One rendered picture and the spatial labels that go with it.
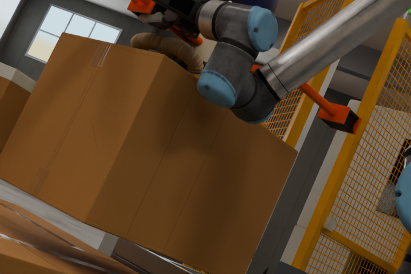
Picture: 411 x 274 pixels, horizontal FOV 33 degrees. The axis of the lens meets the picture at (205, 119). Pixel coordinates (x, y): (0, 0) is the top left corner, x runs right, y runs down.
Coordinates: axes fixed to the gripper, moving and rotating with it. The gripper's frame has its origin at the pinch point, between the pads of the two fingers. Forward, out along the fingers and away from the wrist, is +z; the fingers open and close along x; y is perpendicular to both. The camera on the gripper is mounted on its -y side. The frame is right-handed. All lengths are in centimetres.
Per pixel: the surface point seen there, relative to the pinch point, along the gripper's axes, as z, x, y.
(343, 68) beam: 396, 237, 694
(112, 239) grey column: 104, -66, 131
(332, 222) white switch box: 38, -15, 194
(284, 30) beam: 489, 260, 654
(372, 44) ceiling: 366, 277, 689
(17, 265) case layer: -19, -65, -16
